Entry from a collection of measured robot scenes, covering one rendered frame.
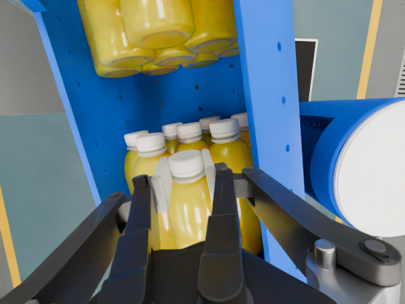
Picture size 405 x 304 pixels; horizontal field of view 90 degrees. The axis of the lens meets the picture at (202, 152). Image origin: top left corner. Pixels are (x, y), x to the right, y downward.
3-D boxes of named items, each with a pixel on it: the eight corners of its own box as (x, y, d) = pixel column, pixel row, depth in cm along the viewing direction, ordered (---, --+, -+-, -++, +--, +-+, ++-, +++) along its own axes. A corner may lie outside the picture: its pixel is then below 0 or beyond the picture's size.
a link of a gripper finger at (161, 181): (168, 213, 16) (158, 215, 16) (172, 180, 23) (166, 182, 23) (160, 177, 15) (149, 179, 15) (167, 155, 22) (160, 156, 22)
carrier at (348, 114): (264, 94, 121) (223, 119, 123) (447, 65, 36) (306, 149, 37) (284, 134, 127) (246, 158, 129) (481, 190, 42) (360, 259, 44)
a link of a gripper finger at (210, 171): (205, 168, 15) (215, 166, 15) (200, 148, 22) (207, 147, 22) (211, 204, 16) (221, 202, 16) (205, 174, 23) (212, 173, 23)
